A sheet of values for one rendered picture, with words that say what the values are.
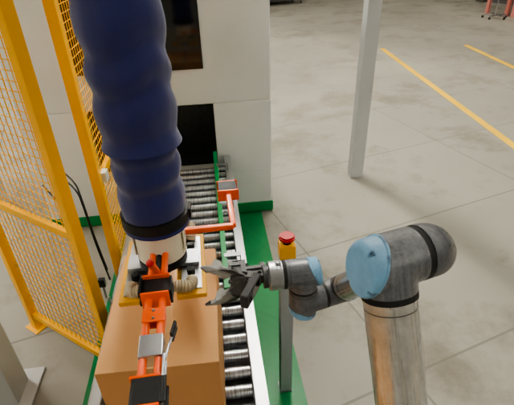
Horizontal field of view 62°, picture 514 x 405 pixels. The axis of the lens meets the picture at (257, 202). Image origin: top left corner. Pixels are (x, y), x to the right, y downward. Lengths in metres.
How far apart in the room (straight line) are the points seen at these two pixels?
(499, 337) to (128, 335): 2.25
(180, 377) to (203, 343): 0.13
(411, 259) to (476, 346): 2.15
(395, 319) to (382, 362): 0.10
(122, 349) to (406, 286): 1.02
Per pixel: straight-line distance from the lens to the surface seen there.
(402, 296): 0.88
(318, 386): 2.59
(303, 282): 1.32
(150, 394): 1.08
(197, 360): 1.50
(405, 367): 0.96
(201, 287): 1.48
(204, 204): 2.98
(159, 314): 1.25
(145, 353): 1.17
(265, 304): 2.97
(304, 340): 2.78
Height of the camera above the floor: 2.12
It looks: 32 degrees down
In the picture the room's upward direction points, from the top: 2 degrees counter-clockwise
